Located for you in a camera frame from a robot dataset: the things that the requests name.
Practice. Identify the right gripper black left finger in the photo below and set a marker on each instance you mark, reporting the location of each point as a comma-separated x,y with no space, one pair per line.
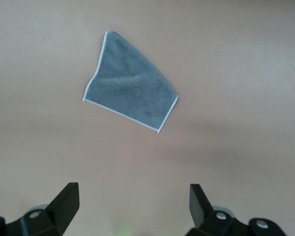
61,206

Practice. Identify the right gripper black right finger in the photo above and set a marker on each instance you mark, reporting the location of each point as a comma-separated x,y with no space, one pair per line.
201,211

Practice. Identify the grey microfibre towel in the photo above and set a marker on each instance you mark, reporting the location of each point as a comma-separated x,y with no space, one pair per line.
132,86

